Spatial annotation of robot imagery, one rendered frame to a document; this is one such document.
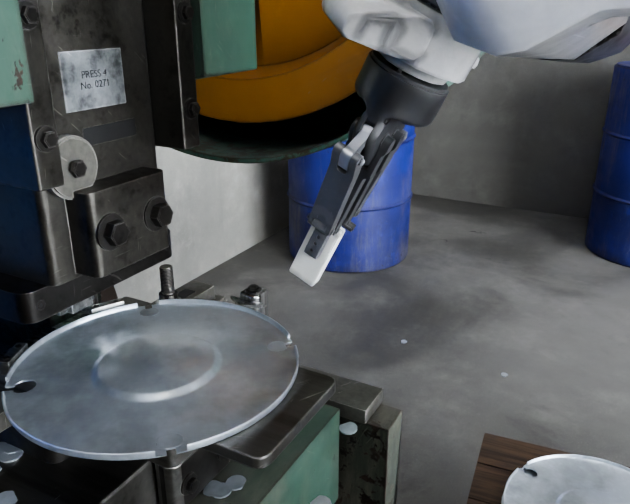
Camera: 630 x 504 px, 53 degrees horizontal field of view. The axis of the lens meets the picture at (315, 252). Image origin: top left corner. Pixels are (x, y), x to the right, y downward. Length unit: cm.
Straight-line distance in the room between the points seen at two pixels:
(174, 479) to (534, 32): 51
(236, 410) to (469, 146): 342
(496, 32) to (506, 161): 350
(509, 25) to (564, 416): 174
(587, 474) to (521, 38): 95
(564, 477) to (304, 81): 79
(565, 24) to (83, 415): 49
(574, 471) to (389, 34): 91
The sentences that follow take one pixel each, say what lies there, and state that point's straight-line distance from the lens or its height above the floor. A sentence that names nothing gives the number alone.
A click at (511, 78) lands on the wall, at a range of 381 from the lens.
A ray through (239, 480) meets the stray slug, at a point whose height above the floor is 65.
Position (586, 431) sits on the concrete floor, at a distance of 201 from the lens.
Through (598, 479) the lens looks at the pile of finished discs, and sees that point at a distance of 123.
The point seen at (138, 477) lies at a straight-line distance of 67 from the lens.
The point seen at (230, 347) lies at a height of 78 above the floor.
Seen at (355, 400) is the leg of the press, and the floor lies 64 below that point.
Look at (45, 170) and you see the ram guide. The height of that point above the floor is 101.
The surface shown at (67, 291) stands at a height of 88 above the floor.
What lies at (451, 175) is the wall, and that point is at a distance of 398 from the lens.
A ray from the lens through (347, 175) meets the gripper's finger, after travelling 53.
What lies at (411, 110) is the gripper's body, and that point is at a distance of 53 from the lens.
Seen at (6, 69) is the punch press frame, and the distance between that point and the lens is 50.
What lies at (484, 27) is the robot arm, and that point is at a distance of 39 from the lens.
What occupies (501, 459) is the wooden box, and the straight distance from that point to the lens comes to 126.
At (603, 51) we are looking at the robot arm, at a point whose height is 110.
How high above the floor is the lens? 113
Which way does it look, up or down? 21 degrees down
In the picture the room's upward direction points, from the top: straight up
